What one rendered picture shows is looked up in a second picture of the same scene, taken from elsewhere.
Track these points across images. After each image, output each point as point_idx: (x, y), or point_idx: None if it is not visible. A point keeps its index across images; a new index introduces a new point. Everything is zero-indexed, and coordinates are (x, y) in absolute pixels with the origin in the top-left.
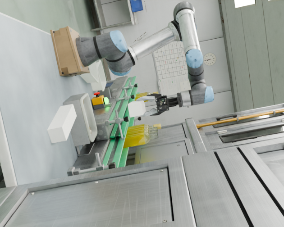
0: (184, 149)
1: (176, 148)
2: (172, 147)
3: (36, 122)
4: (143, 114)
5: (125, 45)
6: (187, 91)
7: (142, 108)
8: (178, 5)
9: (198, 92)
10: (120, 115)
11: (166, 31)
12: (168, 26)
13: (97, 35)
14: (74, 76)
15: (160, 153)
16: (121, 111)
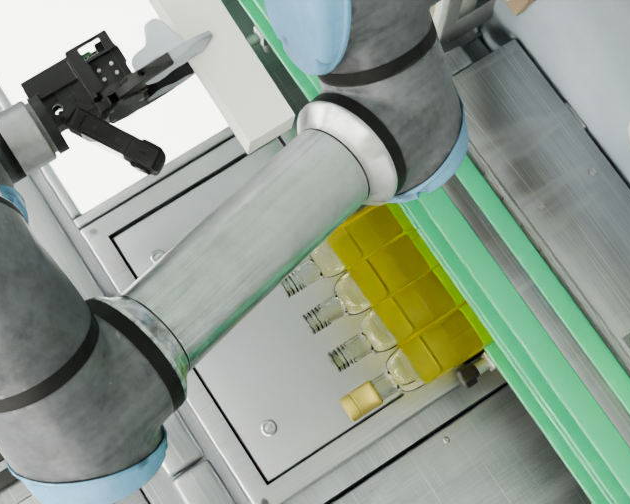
0: (219, 387)
1: (259, 389)
2: (288, 407)
3: None
4: (156, 12)
5: (287, 38)
6: (2, 125)
7: (162, 15)
8: None
9: None
10: (456, 227)
11: (147, 273)
12: (139, 307)
13: None
14: (622, 4)
15: (308, 335)
16: (499, 288)
